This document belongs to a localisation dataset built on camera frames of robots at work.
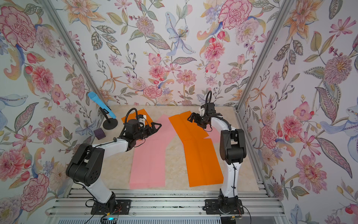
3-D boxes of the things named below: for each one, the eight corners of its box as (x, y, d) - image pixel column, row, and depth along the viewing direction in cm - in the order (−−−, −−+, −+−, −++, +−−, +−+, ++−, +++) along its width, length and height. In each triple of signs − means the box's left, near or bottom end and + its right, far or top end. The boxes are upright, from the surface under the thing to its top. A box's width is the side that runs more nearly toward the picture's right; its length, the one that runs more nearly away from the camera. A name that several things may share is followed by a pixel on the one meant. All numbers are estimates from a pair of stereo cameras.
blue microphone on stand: (110, 131, 109) (91, 102, 85) (105, 122, 114) (87, 93, 91) (120, 126, 112) (104, 97, 88) (115, 118, 117) (99, 88, 94)
